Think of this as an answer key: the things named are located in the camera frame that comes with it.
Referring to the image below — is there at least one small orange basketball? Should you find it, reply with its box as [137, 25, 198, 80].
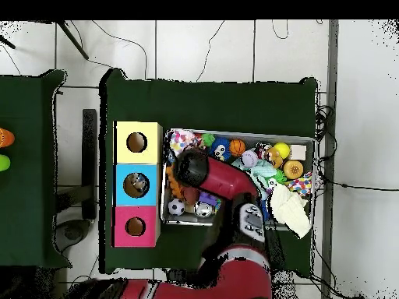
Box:
[228, 138, 247, 157]

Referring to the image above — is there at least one thin black floor cable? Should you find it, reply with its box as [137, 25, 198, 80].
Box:
[91, 19, 148, 79]
[196, 19, 225, 83]

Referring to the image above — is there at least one light blue muslin cloth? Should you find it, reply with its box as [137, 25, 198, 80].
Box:
[231, 157, 277, 200]

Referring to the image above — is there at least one polka dot paper napkin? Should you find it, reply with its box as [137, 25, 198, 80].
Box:
[168, 129, 200, 157]

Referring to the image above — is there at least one brown monkey plush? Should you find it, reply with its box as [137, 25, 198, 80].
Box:
[264, 146, 284, 169]

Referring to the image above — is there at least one dark green table cloth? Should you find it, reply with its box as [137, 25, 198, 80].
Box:
[0, 69, 73, 269]
[98, 68, 319, 278]

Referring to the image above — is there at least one black tripod leg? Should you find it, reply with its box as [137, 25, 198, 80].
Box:
[55, 19, 90, 61]
[0, 34, 16, 50]

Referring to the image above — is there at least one grey round base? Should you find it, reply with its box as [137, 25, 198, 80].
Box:
[54, 218, 93, 254]

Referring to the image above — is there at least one blue spiky ball with eyes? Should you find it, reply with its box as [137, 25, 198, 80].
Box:
[209, 137, 231, 161]

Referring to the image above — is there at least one yellow ball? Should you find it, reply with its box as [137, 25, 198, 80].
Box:
[273, 142, 291, 160]

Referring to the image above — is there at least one cream muslin cloth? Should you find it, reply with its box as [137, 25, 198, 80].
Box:
[269, 183, 312, 239]

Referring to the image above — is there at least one small white baseball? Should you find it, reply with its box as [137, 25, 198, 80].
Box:
[241, 149, 259, 168]

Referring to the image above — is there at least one small soccer ball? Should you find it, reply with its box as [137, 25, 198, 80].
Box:
[168, 198, 185, 216]

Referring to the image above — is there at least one orange plastic object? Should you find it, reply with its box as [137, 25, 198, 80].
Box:
[0, 127, 16, 149]

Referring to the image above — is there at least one wooden box with three holes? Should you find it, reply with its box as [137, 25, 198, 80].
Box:
[111, 120, 164, 248]

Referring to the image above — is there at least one silver mesh bin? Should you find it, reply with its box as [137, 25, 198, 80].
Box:
[160, 128, 317, 232]

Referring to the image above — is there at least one black panel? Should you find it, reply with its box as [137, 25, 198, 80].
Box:
[81, 108, 98, 220]

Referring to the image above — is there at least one black cable with connector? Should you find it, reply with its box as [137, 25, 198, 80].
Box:
[314, 174, 399, 192]

